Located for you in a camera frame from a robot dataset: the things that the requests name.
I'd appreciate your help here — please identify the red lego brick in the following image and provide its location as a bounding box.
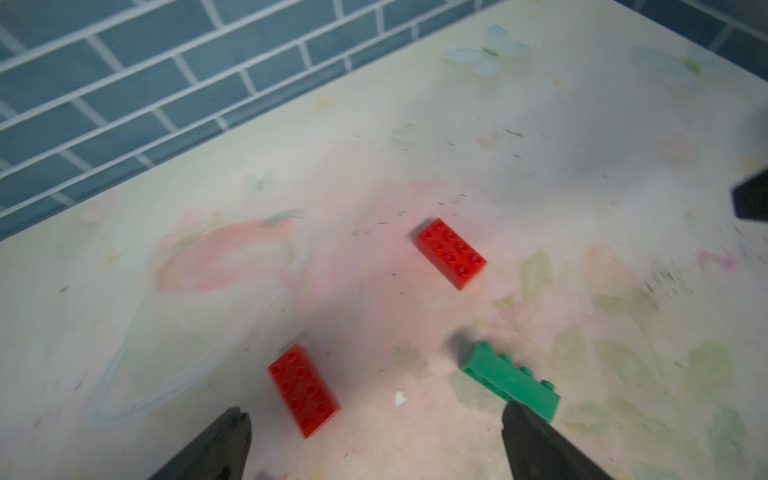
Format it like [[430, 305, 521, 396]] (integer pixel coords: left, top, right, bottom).
[[414, 218, 487, 291], [268, 344, 340, 439]]

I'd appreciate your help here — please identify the green long lego brick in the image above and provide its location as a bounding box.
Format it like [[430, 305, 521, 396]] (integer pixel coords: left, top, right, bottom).
[[460, 342, 561, 422]]

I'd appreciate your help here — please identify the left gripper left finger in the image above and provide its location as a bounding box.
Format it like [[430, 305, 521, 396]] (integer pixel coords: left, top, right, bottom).
[[150, 407, 252, 480]]

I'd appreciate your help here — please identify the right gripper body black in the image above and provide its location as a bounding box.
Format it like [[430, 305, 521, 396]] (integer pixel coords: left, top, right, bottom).
[[731, 169, 768, 221]]

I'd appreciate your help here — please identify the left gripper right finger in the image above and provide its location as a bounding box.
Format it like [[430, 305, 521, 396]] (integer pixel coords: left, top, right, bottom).
[[501, 401, 612, 480]]

